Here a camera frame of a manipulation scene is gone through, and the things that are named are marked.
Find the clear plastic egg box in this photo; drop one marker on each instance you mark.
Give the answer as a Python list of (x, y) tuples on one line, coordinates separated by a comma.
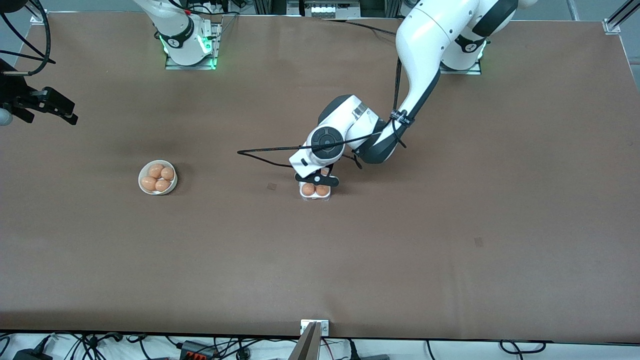
[(315, 198)]

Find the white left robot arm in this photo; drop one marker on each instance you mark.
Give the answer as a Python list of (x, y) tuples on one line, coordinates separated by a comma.
[(430, 35)]

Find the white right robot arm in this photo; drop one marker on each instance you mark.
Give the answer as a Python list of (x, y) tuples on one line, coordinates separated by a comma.
[(175, 25)]

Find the black box orange connectors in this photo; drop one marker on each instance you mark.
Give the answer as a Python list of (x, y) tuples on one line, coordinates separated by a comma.
[(197, 349)]

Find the white bowl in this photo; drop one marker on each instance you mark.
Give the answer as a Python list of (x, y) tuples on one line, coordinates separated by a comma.
[(141, 172)]

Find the white power strip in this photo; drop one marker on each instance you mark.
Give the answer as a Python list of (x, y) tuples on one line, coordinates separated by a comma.
[(325, 9)]

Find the flat dark power adapter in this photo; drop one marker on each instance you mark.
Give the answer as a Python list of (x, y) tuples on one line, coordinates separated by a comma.
[(374, 357)]

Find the black power adapter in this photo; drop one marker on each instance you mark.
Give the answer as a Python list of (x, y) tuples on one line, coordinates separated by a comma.
[(30, 355)]

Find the silver table corner bracket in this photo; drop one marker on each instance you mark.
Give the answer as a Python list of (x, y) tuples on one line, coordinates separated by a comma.
[(39, 17), (612, 26)]

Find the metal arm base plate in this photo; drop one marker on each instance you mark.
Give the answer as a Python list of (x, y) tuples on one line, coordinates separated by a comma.
[(190, 67), (465, 72)]

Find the silver camera mount bracket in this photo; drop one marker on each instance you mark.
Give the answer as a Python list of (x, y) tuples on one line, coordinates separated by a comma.
[(325, 327)]

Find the aluminium camera beam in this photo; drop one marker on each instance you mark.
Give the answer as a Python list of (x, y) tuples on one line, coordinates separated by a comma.
[(306, 345)]

